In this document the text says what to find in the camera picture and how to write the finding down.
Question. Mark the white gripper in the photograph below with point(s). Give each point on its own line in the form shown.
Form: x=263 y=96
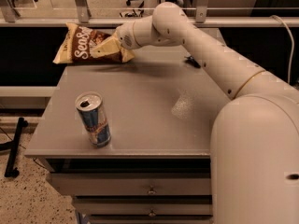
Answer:
x=123 y=38

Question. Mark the brown chip bag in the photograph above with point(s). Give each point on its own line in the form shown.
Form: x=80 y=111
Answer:
x=78 y=43

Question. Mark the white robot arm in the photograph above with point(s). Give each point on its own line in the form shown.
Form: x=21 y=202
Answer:
x=254 y=145

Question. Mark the redbull can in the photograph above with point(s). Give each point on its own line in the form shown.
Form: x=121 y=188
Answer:
x=90 y=106

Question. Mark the black office chair centre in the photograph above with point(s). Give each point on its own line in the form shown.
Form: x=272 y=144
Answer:
x=140 y=0

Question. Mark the blue snack bar wrapper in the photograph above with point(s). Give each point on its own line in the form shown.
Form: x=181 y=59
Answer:
x=192 y=61

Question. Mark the metal railing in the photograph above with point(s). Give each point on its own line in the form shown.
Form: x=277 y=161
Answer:
x=205 y=13

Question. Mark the grey drawer cabinet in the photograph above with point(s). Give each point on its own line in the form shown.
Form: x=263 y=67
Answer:
x=160 y=112

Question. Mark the top drawer knob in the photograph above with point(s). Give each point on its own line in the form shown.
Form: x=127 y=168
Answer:
x=152 y=191

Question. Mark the drawer knob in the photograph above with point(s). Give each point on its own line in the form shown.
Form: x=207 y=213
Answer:
x=152 y=191
x=152 y=213

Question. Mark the black stand leg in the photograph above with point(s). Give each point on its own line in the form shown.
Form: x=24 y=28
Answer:
x=12 y=146

